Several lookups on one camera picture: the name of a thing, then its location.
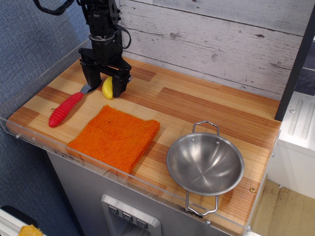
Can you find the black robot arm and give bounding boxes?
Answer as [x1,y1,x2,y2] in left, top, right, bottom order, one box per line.
[77,0,131,98]

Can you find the orange folded cloth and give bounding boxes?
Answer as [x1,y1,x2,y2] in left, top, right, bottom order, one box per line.
[67,105,160,174]

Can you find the yellow toy banana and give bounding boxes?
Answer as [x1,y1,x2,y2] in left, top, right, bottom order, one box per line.
[102,76,113,99]

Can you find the black vertical post right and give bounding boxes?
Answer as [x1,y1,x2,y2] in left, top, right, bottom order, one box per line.
[274,0,315,121]

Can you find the clear acrylic table guard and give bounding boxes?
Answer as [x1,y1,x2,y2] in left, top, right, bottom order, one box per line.
[1,59,281,236]

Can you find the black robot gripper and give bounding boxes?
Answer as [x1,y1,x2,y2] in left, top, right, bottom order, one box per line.
[79,36,131,98]

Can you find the white ribbed side unit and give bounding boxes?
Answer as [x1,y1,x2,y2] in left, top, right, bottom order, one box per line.
[267,92,315,198]

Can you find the stainless steel two-handled bowl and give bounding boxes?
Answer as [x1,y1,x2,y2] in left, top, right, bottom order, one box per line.
[166,122,245,217]

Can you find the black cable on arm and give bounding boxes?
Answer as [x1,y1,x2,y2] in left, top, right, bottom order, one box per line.
[33,0,131,50]

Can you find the grey cabinet with dispenser panel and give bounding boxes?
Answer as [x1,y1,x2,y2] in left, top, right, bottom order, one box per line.
[48,152,225,236]

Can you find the red handled metal fork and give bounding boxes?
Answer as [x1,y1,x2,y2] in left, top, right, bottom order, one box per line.
[48,80,102,127]

